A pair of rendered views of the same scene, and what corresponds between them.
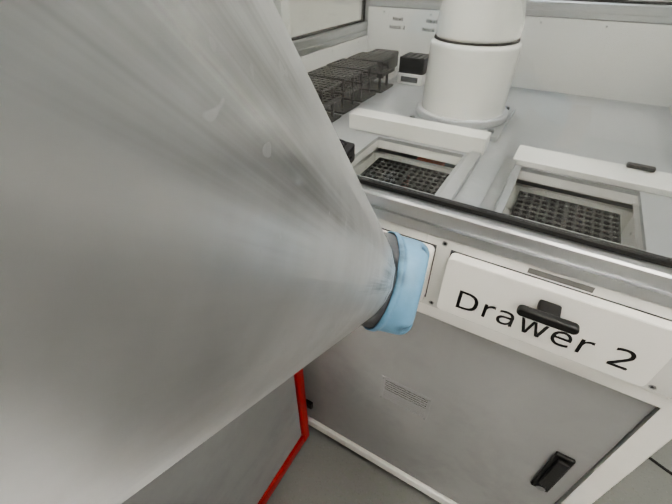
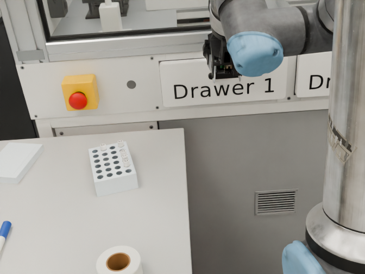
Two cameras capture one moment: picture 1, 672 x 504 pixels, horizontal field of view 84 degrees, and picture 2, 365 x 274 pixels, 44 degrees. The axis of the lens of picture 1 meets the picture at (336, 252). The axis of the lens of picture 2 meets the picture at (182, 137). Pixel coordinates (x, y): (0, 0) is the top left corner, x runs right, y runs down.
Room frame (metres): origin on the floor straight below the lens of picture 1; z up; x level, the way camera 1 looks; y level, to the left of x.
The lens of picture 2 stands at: (-0.27, 0.54, 1.34)
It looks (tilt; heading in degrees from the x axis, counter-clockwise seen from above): 33 degrees down; 331
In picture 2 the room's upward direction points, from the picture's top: 4 degrees counter-clockwise
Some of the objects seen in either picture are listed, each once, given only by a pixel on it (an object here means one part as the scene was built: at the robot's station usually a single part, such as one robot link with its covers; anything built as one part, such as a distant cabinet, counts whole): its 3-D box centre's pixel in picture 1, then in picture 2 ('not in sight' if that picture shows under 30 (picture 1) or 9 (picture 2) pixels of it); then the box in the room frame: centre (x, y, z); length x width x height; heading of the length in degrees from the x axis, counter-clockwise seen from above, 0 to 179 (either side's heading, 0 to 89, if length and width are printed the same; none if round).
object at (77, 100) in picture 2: not in sight; (78, 99); (0.64, 0.29, 0.88); 0.04 x 0.03 x 0.04; 60
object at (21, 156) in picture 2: not in sight; (13, 161); (0.66, 0.46, 0.77); 0.13 x 0.09 x 0.02; 137
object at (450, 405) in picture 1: (427, 286); (225, 137); (0.90, -0.31, 0.40); 1.03 x 0.95 x 0.80; 60
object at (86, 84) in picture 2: not in sight; (80, 93); (0.67, 0.27, 0.88); 0.07 x 0.05 x 0.07; 60
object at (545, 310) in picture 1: (548, 313); not in sight; (0.33, -0.28, 0.91); 0.07 x 0.04 x 0.01; 60
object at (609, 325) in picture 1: (542, 316); (359, 70); (0.36, -0.30, 0.87); 0.29 x 0.02 x 0.11; 60
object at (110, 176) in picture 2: not in sight; (112, 167); (0.48, 0.29, 0.78); 0.12 x 0.08 x 0.04; 164
